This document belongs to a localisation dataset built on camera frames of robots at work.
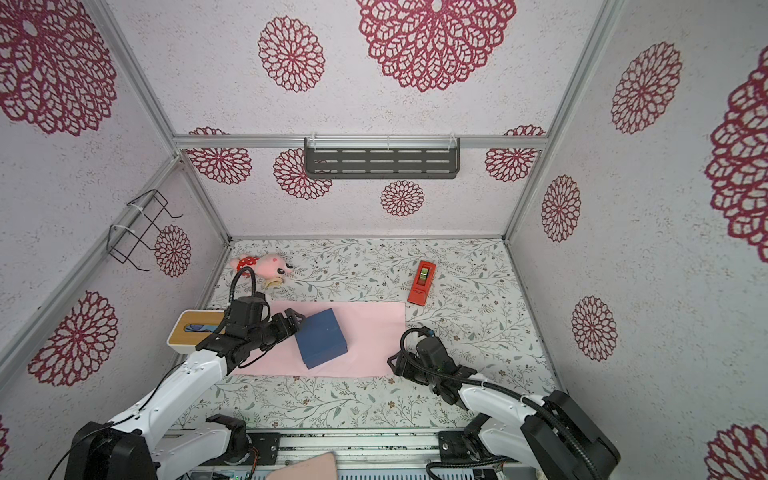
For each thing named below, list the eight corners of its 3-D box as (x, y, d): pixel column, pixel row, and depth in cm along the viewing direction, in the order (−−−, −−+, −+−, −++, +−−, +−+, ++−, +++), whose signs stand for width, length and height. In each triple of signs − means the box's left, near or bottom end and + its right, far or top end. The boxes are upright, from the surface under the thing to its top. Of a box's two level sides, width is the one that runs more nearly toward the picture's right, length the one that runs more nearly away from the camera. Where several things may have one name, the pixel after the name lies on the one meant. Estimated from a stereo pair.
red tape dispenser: (406, 301, 104) (407, 290, 99) (417, 271, 113) (419, 259, 107) (424, 307, 103) (427, 295, 97) (434, 276, 111) (437, 264, 106)
